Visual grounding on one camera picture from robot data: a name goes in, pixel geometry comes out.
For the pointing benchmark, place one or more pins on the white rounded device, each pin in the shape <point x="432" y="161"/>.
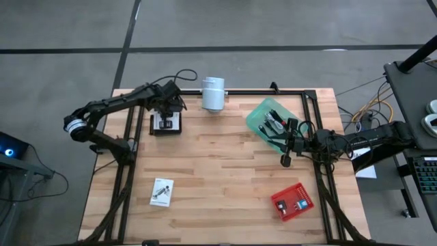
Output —
<point x="433" y="106"/>
<point x="431" y="124"/>

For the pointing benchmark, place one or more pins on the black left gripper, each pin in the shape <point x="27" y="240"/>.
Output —
<point x="169" y="99"/>

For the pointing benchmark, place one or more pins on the black table-level camera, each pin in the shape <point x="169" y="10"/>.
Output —
<point x="150" y="243"/>

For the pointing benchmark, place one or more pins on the small black clip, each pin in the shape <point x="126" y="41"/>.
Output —
<point x="264" y="130"/>

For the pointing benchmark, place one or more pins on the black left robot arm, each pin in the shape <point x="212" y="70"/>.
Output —
<point x="109" y="102"/>

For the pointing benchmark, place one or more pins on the small blue white box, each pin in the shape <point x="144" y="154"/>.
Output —
<point x="301" y="205"/>

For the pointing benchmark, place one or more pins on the black pole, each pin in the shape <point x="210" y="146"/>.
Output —
<point x="418" y="54"/>

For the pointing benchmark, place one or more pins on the black aluminium rig frame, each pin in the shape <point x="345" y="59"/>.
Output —
<point x="246" y="92"/>

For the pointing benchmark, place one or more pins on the black table clamp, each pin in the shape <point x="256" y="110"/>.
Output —
<point x="274" y="87"/>

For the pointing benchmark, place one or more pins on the grey desk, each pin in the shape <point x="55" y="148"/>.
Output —
<point x="413" y="102"/>

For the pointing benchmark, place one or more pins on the white paper sheet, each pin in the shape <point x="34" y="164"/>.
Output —
<point x="367" y="171"/>

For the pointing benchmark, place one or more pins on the black slotted plastic basket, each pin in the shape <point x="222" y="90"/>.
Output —
<point x="165" y="133"/>

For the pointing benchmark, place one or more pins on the dark side desk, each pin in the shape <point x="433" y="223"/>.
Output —
<point x="20" y="171"/>

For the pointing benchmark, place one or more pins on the white printed product box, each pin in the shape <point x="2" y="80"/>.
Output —
<point x="162" y="192"/>
<point x="156" y="123"/>

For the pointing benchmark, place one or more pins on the black keyboard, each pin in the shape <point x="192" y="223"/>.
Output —
<point x="426" y="174"/>

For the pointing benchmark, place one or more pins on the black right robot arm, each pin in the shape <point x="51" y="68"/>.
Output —
<point x="368" y="138"/>

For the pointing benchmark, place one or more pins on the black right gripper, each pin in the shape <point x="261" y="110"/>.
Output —
<point x="300" y="143"/>

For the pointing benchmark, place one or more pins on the translucent green plastic bin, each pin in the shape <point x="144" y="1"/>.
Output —
<point x="257" y="116"/>

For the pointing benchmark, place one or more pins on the red slotted plastic basket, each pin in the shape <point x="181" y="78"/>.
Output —
<point x="286" y="194"/>

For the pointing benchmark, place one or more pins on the black device with blue light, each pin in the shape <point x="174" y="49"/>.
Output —
<point x="12" y="147"/>

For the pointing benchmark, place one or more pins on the small black white item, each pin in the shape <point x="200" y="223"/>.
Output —
<point x="281" y="206"/>

